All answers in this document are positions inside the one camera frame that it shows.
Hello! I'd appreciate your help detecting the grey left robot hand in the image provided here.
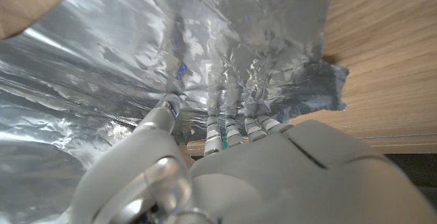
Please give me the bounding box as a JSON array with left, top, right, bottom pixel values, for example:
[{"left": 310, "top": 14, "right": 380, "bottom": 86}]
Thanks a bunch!
[{"left": 70, "top": 92, "right": 437, "bottom": 224}]

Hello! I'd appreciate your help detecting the crinkled aluminum foil sheet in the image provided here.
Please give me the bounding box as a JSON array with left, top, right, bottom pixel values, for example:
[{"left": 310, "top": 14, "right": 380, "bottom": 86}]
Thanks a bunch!
[{"left": 0, "top": 0, "right": 350, "bottom": 224}]

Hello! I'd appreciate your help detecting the grey tape outline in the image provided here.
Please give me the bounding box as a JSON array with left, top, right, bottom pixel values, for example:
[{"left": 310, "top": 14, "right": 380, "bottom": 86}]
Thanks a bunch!
[{"left": 356, "top": 133, "right": 437, "bottom": 141}]

